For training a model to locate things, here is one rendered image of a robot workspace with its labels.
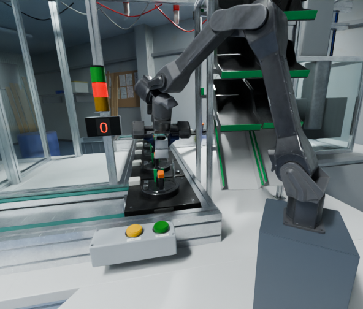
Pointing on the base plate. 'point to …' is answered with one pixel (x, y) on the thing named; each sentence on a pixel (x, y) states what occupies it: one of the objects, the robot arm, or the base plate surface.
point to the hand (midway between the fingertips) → (160, 140)
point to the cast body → (161, 147)
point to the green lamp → (97, 74)
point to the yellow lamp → (102, 104)
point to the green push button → (160, 226)
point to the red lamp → (100, 89)
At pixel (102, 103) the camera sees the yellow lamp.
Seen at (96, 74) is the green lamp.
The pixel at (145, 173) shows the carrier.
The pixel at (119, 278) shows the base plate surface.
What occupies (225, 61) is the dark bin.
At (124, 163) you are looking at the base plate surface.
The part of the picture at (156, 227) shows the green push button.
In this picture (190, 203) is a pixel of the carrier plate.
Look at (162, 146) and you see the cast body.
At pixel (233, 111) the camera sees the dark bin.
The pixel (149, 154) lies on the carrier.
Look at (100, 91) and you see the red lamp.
